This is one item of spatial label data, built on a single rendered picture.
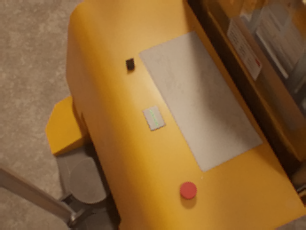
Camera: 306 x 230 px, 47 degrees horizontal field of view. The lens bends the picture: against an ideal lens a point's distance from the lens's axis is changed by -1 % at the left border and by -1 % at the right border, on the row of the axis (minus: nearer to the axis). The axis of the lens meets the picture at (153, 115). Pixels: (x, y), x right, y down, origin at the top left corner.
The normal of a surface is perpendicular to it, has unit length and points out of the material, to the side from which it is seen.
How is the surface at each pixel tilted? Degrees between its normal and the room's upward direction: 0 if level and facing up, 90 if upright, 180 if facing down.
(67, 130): 22
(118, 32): 0
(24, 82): 0
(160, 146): 0
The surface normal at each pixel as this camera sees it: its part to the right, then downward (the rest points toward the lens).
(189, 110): -0.03, -0.40
